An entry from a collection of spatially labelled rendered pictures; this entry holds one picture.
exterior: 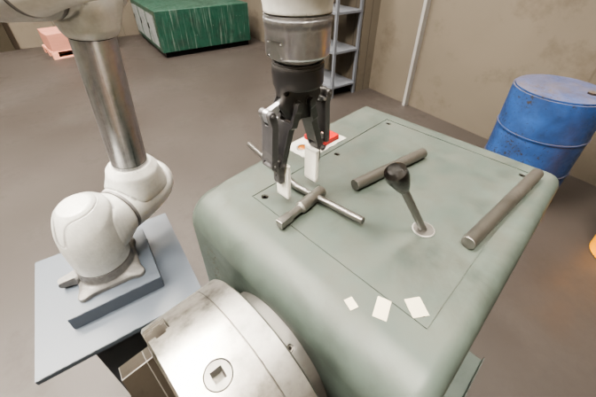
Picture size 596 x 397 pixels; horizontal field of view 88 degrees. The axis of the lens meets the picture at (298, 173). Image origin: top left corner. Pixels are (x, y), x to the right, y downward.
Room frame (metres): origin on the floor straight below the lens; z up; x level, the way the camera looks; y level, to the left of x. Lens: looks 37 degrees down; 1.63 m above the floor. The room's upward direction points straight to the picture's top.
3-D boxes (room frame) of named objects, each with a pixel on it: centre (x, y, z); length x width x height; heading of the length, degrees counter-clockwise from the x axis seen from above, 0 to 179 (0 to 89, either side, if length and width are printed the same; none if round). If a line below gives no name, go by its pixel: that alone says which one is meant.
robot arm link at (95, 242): (0.62, 0.60, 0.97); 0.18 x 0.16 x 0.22; 161
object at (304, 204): (0.40, -0.01, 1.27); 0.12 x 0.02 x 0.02; 139
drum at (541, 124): (2.01, -1.77, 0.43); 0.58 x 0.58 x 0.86
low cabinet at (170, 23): (6.85, 2.18, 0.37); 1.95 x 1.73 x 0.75; 34
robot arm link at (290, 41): (0.45, 0.00, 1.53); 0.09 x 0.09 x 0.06
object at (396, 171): (0.32, -0.13, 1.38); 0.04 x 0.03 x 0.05; 134
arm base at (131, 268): (0.60, 0.62, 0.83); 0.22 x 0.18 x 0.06; 124
